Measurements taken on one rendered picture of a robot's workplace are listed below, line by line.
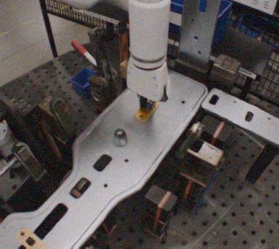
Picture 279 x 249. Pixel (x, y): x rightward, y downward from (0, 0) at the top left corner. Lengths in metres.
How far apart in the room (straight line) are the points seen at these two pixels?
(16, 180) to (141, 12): 0.53
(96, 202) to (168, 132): 0.27
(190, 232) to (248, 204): 0.24
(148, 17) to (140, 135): 0.33
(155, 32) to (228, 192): 0.66
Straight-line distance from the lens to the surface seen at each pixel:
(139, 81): 0.65
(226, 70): 0.84
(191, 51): 0.90
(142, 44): 0.55
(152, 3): 0.51
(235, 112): 0.80
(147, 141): 0.69
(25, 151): 0.63
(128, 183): 0.63
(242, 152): 1.10
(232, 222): 0.96
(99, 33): 0.69
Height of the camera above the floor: 1.57
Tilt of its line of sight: 49 degrees down
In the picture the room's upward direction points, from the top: straight up
